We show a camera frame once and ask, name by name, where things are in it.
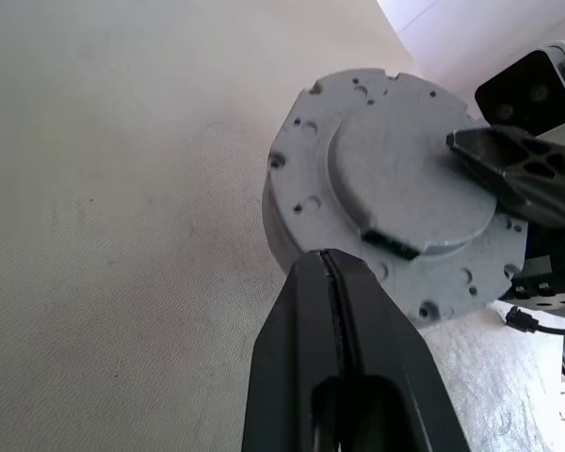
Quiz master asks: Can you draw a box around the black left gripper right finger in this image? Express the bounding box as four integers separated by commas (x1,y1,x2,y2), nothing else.
324,249,473,452

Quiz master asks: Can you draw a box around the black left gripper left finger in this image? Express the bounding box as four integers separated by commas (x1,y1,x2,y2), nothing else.
241,249,347,452

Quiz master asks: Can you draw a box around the grey motor end cap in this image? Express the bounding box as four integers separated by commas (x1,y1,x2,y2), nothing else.
266,65,531,326

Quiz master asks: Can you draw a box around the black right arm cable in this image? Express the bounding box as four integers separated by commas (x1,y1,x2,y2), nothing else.
504,304,565,336

